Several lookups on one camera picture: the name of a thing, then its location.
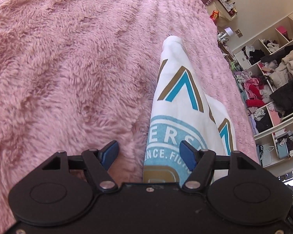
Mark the white open wardrobe shelving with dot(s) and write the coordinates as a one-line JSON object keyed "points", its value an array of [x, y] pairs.
{"points": [[265, 80]]}

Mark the red snack bag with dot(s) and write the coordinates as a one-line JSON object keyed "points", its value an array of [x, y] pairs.
{"points": [[215, 16]]}

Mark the white table lamp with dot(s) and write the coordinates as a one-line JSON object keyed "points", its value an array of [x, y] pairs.
{"points": [[228, 32]]}

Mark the white Nevada sweatshirt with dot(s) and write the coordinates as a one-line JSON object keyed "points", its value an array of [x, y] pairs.
{"points": [[182, 111]]}

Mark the pink fluffy bed blanket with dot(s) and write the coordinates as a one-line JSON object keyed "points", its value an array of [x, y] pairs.
{"points": [[77, 74]]}

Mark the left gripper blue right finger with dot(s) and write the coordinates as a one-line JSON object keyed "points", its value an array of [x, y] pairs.
{"points": [[201, 165]]}

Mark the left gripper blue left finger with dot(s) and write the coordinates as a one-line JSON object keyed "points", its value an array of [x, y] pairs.
{"points": [[97, 164]]}

